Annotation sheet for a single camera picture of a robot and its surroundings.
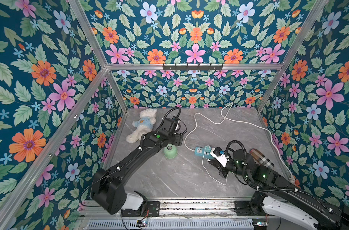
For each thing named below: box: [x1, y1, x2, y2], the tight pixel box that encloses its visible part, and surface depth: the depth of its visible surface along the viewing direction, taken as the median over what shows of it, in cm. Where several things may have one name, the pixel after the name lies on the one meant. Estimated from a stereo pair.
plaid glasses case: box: [249, 148, 275, 169], surface depth 90 cm
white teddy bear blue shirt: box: [125, 108, 158, 144], surface depth 105 cm
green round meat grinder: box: [162, 143, 178, 160], surface depth 86 cm
